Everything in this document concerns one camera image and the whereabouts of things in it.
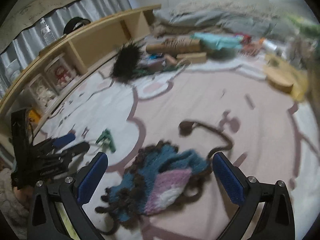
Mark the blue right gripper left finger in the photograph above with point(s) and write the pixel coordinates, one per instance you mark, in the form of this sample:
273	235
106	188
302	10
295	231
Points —
89	177

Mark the clear plastic storage bin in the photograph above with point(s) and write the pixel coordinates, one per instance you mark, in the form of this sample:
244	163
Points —
303	49

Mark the pink cartoon rug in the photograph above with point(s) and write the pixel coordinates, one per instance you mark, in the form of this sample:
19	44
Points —
274	137

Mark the brown cardboard tube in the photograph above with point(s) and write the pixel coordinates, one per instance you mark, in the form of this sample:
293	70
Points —
175	46

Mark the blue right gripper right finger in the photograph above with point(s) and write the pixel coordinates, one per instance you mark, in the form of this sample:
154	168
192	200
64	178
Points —
231	178

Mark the grey beige quilt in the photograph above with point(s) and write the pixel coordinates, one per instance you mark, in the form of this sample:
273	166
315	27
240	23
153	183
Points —
220	17

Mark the plastic water bottle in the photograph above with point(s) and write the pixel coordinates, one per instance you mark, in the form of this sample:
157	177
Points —
46	32

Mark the left hand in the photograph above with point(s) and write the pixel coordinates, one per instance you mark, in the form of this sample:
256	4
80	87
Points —
24	195

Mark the green clothespin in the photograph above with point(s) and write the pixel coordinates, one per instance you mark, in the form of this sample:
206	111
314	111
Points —
106	141

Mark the blue purple knitted hat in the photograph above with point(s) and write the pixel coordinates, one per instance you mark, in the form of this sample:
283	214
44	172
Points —
159	177

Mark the wooden low shelf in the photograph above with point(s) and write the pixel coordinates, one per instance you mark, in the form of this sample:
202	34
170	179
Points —
87	49

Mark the black fluffy fur item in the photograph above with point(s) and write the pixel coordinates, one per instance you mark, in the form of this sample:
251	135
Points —
127	59

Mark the teal box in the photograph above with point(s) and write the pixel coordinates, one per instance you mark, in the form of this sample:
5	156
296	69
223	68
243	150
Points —
215	42

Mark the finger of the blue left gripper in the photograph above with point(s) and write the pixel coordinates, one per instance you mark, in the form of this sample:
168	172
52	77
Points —
63	141

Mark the yellow plastic container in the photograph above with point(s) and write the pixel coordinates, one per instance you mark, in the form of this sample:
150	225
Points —
284	77

